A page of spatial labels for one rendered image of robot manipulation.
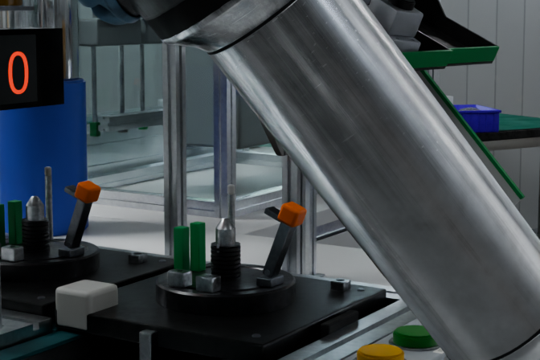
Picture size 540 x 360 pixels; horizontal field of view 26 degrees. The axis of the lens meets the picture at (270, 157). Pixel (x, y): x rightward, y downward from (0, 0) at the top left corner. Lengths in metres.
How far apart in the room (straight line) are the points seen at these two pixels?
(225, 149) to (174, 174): 0.77
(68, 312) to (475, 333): 0.56
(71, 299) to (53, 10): 0.98
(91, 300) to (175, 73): 0.39
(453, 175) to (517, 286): 0.07
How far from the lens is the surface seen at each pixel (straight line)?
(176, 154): 1.43
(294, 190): 1.34
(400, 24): 1.32
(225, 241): 1.16
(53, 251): 1.32
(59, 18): 2.06
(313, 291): 1.21
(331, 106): 0.61
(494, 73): 6.50
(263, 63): 0.61
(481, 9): 6.42
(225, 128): 2.19
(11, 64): 1.05
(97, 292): 1.14
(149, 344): 1.08
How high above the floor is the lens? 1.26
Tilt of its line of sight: 7 degrees down
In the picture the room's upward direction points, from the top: straight up
